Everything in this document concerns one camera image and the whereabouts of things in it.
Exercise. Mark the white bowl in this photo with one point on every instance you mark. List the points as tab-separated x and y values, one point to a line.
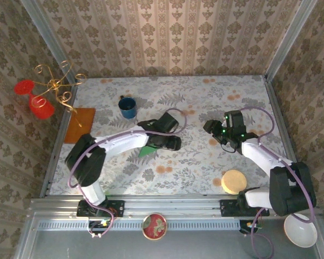
299	234

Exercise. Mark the aluminium side rail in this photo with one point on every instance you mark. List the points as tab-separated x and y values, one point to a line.
276	108
58	140

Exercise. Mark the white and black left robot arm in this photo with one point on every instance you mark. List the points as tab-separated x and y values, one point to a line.
124	140

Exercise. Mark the red plastic goblet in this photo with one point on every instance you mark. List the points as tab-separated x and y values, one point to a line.
43	109

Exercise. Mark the small controller circuit board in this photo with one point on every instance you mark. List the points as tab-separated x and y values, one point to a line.
100	225
249	226

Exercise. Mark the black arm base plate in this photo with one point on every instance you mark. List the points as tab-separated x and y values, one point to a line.
229	209
116	209

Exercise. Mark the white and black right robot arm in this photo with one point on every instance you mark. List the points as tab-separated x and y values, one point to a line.
259	156

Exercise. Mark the blue enamel mug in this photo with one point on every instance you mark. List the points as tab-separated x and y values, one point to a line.
127	110

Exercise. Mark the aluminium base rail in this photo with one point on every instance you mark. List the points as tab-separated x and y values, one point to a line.
172	205

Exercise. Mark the green paper sheet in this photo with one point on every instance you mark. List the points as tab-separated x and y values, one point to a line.
145	152

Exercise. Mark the aluminium frame post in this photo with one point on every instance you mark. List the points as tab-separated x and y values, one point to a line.
293	32
44	32

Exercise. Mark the round cork coaster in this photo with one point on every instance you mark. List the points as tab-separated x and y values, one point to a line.
233	180

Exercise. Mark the red floral bowl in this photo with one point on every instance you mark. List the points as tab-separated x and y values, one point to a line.
154	226

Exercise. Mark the floral patterned table cover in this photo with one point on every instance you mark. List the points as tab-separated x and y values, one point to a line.
191	178

